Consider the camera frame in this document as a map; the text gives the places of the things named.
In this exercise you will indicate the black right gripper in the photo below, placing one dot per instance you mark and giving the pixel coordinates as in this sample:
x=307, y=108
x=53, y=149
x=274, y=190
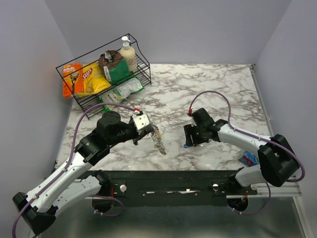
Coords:
x=187, y=129

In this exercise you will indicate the white green snack pouch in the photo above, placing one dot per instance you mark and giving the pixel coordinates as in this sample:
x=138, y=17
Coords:
x=119, y=93

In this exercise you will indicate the yellow chips bag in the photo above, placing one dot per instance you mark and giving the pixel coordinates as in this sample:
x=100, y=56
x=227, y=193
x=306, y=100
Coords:
x=93, y=80

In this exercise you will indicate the blue green toothbrush pack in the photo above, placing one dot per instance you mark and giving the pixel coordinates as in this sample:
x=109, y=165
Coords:
x=249, y=159

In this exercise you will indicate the green brown bag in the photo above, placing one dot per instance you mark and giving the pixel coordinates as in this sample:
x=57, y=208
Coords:
x=113, y=67

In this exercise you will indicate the black wire rack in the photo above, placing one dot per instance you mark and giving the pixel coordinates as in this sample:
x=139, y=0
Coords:
x=143, y=71

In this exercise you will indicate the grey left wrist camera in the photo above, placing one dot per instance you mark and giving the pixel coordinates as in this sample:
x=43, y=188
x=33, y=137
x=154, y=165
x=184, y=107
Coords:
x=142, y=122

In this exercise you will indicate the cream lotion pump bottle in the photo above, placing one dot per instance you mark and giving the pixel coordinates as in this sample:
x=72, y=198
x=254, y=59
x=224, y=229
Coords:
x=128, y=53

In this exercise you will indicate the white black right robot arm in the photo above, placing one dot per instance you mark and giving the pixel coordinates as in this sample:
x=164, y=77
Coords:
x=276, y=158

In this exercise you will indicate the orange razor package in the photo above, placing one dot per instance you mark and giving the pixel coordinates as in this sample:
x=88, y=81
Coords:
x=72, y=79

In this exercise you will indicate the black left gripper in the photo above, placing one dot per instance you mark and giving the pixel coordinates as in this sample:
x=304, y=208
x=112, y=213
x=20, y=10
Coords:
x=142, y=133

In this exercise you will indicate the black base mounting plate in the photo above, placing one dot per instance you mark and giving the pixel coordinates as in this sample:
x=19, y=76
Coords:
x=82, y=189

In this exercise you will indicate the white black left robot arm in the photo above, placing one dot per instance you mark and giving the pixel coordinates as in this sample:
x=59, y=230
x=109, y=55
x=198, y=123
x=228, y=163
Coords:
x=34, y=205

